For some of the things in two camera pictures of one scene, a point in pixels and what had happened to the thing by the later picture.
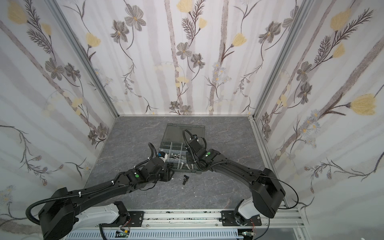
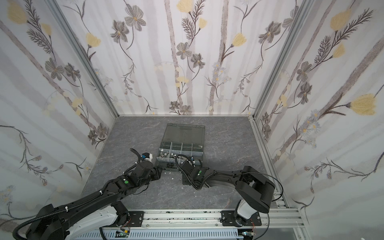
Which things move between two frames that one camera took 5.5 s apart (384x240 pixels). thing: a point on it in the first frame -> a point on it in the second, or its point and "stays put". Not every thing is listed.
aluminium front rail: x=287 y=218 stays put
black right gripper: x=193 y=147 -> x=185 y=177
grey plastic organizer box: x=174 y=142 stays put
